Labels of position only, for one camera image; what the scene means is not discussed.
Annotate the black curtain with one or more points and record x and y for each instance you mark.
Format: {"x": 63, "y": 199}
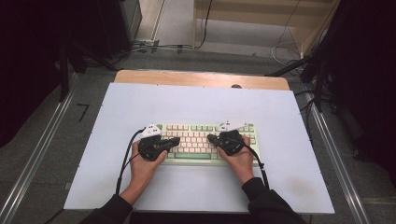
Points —
{"x": 25, "y": 62}
{"x": 367, "y": 77}

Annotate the black metal stand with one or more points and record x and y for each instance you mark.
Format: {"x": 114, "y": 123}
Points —
{"x": 63, "y": 77}

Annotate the wooden table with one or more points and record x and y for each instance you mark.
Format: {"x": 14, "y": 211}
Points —
{"x": 186, "y": 77}

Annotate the light wooden shelf frame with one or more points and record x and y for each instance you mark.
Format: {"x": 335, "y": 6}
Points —
{"x": 249, "y": 15}

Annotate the metal floor rail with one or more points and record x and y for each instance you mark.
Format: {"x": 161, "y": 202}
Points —
{"x": 37, "y": 149}
{"x": 342, "y": 174}

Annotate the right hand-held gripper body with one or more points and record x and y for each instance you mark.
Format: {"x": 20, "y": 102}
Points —
{"x": 233, "y": 143}

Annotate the person's right hand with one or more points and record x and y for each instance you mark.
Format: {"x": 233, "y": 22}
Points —
{"x": 241, "y": 166}

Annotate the black cabinet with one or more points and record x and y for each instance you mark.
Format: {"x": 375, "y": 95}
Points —
{"x": 118, "y": 25}

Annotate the white board sheet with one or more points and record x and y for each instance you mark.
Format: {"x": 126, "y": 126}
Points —
{"x": 186, "y": 102}

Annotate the person's left hand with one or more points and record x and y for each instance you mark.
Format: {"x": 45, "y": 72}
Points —
{"x": 143, "y": 171}

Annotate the dark round table grommet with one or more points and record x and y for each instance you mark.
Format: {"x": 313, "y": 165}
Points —
{"x": 236, "y": 86}

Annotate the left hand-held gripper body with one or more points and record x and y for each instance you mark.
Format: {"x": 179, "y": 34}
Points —
{"x": 149, "y": 149}

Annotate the green and pink keyboard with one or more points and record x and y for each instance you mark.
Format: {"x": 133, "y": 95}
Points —
{"x": 194, "y": 140}

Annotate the black tripod stand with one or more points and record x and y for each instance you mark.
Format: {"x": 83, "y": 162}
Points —
{"x": 319, "y": 81}

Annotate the power strip with plugs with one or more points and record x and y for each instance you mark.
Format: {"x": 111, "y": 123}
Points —
{"x": 146, "y": 42}

